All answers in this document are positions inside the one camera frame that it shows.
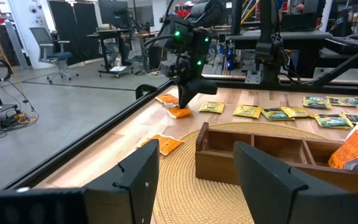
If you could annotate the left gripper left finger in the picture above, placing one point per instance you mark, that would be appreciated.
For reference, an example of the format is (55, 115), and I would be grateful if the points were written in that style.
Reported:
(120, 202)

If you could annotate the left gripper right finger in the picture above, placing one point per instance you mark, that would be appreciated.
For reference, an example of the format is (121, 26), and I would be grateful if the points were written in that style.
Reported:
(275, 199)

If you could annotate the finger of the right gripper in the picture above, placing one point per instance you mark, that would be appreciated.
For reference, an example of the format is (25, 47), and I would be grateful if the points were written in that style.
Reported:
(190, 95)
(182, 95)

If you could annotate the brown wooden tea box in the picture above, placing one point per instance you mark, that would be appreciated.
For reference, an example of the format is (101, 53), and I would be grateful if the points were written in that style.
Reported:
(216, 165)

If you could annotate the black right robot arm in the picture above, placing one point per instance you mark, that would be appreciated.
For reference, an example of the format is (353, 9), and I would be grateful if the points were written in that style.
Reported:
(191, 34)

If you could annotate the computer with blue lights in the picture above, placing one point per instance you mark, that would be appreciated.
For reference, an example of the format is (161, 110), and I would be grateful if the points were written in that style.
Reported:
(228, 59)

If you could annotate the black table clamp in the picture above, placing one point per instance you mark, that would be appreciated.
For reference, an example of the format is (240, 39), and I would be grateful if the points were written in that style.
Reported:
(141, 90)

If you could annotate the black computer tower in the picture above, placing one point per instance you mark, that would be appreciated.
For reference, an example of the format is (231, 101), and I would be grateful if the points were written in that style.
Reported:
(154, 59)

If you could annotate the black equipment cart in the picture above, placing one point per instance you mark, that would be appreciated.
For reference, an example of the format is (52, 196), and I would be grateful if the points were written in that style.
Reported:
(247, 37)

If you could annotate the round woven straw placemat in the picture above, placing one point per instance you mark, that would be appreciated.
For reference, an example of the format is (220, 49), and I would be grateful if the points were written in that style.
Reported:
(191, 199)

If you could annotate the black standing desk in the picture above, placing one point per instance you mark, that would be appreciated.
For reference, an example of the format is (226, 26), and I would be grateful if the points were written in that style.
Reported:
(117, 32)

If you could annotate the black desk monitor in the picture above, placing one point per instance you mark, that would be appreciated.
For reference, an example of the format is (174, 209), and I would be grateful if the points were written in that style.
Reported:
(113, 12)

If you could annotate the black partition panel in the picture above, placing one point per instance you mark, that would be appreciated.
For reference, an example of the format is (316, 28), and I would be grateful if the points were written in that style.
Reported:
(73, 28)

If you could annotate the grey office chair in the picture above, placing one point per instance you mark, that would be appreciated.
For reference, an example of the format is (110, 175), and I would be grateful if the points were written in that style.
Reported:
(59, 56)

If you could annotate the white square pillar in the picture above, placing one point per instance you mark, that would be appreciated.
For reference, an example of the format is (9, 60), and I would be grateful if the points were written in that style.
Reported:
(39, 15)

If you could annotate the black metal table frame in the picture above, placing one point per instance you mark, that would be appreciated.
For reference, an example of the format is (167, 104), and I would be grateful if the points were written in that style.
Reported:
(89, 140)

